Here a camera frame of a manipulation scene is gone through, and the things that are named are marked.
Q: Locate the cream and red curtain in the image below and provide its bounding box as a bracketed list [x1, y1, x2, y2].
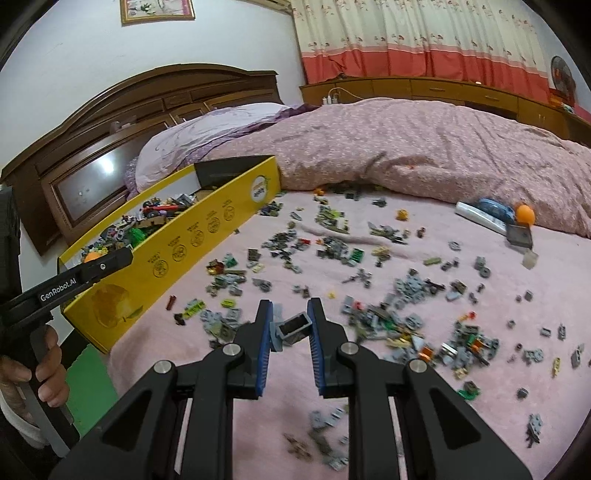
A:
[290, 0, 561, 86]

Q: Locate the green floor mat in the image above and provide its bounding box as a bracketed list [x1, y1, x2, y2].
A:
[65, 344, 120, 437]

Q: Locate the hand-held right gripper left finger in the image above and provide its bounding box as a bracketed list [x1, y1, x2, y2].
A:
[48, 299, 274, 480]

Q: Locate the framed wall picture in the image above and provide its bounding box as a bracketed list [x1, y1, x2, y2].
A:
[120, 0, 196, 26]

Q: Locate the yellow cardboard box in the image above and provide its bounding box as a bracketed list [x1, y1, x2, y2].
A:
[56, 154, 283, 354]

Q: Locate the standing fan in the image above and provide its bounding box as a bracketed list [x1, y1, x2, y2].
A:
[549, 55, 578, 95]

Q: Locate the blue oval object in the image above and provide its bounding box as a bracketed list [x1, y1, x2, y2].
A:
[478, 198, 515, 221]

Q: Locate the person's left forearm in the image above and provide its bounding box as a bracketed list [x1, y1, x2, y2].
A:
[0, 397, 49, 448]

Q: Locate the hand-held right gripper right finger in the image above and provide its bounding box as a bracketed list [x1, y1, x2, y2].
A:
[307, 298, 534, 480]

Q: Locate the pink quilt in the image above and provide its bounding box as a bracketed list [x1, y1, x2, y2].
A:
[240, 99, 591, 238]

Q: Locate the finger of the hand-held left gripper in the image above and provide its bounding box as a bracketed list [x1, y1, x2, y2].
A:
[69, 248, 136, 296]

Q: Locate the low wooden cabinet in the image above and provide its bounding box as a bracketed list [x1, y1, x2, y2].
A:
[299, 76, 591, 148]

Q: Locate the purple patterned pillow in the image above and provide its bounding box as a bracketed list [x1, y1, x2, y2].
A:
[122, 104, 319, 195]

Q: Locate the dark grey square plate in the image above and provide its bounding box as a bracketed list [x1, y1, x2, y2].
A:
[505, 224, 534, 250]

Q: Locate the person's left hand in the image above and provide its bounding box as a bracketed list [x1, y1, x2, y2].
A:
[0, 325, 70, 423]

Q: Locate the grey hollow toy brick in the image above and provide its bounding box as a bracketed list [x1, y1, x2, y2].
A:
[269, 311, 311, 352]

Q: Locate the brown wooden headboard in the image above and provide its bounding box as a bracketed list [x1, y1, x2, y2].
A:
[0, 64, 284, 257]

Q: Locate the pile of toy bricks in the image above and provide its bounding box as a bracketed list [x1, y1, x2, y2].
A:
[81, 193, 218, 266]

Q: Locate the white remote control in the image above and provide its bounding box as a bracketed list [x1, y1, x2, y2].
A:
[455, 200, 509, 234]

